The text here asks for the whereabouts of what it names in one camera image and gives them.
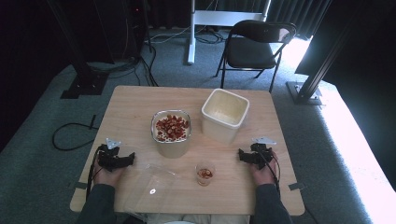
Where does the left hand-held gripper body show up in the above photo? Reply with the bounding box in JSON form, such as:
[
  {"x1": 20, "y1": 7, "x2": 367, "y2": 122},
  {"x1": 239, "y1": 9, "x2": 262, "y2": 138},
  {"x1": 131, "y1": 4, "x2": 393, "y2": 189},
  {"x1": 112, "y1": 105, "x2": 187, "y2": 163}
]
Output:
[{"x1": 97, "y1": 138, "x2": 126, "y2": 173}]

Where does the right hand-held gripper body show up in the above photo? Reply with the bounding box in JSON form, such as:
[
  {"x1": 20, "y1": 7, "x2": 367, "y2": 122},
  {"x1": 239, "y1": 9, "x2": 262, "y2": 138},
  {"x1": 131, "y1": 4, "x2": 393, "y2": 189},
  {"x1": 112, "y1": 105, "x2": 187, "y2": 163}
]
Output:
[{"x1": 248, "y1": 136, "x2": 277, "y2": 171}]

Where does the small cluster of date pieces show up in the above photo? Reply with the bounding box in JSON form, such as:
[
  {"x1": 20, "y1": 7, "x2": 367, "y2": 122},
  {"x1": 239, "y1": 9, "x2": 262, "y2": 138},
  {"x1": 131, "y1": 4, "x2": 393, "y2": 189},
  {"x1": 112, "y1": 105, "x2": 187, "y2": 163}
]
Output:
[{"x1": 197, "y1": 168, "x2": 215, "y2": 179}]

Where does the clear square food container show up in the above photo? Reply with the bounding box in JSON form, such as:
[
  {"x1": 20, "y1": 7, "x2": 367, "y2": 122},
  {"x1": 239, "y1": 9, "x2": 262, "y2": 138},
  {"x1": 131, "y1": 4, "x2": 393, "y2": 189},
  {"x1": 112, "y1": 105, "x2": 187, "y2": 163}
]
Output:
[{"x1": 150, "y1": 109, "x2": 192, "y2": 159}]

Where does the clear plastic cup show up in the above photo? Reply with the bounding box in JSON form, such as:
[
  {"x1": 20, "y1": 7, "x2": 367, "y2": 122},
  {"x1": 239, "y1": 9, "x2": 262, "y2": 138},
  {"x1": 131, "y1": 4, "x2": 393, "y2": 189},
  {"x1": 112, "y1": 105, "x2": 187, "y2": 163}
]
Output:
[{"x1": 194, "y1": 162, "x2": 217, "y2": 188}]

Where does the pile of red date slices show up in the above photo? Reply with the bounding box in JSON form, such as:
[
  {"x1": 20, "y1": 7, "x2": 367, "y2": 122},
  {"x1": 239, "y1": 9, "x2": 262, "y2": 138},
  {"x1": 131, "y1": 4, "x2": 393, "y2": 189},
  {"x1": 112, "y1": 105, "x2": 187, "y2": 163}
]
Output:
[{"x1": 154, "y1": 114, "x2": 191, "y2": 143}]

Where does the person's left hand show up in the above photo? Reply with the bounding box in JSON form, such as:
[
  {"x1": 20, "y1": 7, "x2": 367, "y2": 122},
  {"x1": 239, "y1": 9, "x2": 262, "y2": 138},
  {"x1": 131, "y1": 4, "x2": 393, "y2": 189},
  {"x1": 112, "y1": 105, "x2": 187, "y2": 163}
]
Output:
[{"x1": 92, "y1": 160, "x2": 126, "y2": 189}]

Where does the person's right hand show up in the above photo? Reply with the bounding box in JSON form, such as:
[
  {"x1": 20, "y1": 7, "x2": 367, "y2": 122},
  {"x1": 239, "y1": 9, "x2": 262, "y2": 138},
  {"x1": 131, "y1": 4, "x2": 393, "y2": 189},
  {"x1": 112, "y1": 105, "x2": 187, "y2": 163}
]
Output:
[{"x1": 249, "y1": 154, "x2": 278, "y2": 187}]

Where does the clear plastic bag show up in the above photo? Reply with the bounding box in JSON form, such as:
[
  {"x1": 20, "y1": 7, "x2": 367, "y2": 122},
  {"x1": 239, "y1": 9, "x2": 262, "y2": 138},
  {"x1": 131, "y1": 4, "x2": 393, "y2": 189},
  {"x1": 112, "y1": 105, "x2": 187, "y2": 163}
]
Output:
[{"x1": 121, "y1": 162, "x2": 182, "y2": 219}]

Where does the white square bin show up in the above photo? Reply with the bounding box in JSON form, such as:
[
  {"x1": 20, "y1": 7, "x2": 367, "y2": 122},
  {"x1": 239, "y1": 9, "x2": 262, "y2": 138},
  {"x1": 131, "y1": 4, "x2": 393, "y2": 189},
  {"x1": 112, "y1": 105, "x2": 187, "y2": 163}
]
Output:
[{"x1": 200, "y1": 88, "x2": 250, "y2": 146}]

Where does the black metal stand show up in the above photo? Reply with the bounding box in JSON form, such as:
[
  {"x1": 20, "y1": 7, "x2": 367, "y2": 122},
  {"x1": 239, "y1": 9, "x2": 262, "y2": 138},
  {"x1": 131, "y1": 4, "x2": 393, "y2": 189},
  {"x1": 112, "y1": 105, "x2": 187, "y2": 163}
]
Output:
[
  {"x1": 285, "y1": 18, "x2": 362, "y2": 106},
  {"x1": 46, "y1": 0, "x2": 110, "y2": 100}
]

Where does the black folding chair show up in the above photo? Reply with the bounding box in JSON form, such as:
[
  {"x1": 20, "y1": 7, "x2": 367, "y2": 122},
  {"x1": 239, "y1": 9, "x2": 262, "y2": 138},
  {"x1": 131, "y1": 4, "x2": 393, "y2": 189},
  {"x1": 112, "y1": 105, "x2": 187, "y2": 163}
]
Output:
[{"x1": 214, "y1": 19, "x2": 298, "y2": 93}]

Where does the dark equipment cabinet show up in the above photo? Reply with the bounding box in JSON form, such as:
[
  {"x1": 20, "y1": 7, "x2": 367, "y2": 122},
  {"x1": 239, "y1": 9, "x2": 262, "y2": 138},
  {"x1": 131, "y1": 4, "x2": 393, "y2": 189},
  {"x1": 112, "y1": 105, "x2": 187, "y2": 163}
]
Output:
[{"x1": 92, "y1": 0, "x2": 148, "y2": 64}]

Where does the right hand-held gripper cable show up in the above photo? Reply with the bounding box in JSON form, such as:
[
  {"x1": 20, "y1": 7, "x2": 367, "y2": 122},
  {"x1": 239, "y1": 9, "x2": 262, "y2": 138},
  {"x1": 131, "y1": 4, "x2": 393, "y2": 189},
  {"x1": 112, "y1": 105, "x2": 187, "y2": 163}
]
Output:
[{"x1": 261, "y1": 150, "x2": 282, "y2": 198}]

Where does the hand-held gripper cable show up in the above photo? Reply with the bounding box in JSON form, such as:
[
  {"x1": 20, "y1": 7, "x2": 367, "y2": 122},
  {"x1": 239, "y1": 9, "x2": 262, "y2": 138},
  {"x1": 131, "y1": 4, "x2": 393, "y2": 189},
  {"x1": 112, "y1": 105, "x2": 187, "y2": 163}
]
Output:
[
  {"x1": 85, "y1": 145, "x2": 104, "y2": 200},
  {"x1": 261, "y1": 150, "x2": 282, "y2": 198}
]

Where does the left hand-held gripper cable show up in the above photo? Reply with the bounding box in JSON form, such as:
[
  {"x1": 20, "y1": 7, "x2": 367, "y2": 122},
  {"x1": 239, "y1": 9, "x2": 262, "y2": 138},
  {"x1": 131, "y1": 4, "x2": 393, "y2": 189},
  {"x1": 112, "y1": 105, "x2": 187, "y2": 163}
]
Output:
[{"x1": 85, "y1": 145, "x2": 104, "y2": 200}]

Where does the black looped floor cable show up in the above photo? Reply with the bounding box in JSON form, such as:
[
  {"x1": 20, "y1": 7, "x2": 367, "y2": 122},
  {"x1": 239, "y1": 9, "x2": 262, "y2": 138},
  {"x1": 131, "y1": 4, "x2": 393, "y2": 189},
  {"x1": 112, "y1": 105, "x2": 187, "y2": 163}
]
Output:
[{"x1": 51, "y1": 114, "x2": 101, "y2": 152}]

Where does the bundle of black floor cables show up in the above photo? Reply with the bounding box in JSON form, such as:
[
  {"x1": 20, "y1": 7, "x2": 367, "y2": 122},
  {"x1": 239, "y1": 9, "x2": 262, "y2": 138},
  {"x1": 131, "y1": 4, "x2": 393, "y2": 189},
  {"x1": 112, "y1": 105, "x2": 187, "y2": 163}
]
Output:
[{"x1": 87, "y1": 43, "x2": 161, "y2": 88}]

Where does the white floor cable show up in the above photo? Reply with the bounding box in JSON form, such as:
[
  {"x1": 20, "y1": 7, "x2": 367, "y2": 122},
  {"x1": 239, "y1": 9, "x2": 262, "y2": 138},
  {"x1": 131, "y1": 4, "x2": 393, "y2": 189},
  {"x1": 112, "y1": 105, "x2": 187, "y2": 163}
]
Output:
[{"x1": 145, "y1": 25, "x2": 191, "y2": 45}]

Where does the white desk frame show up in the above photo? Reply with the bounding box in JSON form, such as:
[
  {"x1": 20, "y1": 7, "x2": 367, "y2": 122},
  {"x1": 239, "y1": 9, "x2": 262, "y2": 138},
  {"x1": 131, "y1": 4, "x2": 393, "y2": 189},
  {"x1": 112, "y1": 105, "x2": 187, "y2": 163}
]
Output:
[{"x1": 186, "y1": 0, "x2": 273, "y2": 65}]

